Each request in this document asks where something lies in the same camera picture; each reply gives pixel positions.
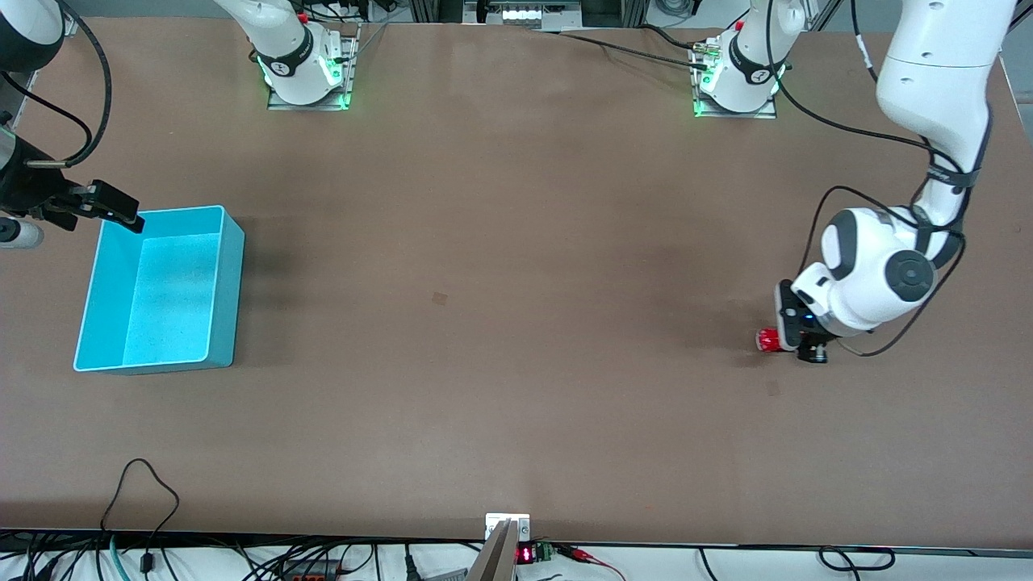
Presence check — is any thin black base cable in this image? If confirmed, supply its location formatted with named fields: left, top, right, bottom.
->
left=533, top=29, right=711, bottom=69

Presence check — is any thick black base cable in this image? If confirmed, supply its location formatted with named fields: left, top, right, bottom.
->
left=636, top=23, right=701, bottom=49

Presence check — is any white mount bracket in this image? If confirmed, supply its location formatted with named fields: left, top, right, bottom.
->
left=485, top=513, right=531, bottom=541

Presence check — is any black coiled cable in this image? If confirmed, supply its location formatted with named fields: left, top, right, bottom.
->
left=818, top=546, right=897, bottom=571

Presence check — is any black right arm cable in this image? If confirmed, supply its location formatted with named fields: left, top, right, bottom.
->
left=0, top=0, right=114, bottom=169

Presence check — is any grey camera mount bar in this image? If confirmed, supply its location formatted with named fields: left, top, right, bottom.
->
left=466, top=519, right=517, bottom=581

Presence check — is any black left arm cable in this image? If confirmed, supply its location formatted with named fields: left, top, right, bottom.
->
left=764, top=0, right=982, bottom=358

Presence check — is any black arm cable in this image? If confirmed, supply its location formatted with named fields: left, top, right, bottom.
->
left=0, top=0, right=114, bottom=169
left=764, top=0, right=982, bottom=358

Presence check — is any thin black looped cable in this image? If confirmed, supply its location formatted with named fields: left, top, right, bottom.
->
left=100, top=458, right=181, bottom=575

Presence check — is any red clip lead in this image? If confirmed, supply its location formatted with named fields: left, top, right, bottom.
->
left=557, top=545, right=627, bottom=581

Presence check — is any blue plastic box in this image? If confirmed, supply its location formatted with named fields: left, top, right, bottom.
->
left=73, top=205, right=245, bottom=375

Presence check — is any black orange power strip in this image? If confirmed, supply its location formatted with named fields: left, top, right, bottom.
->
left=278, top=559, right=340, bottom=581

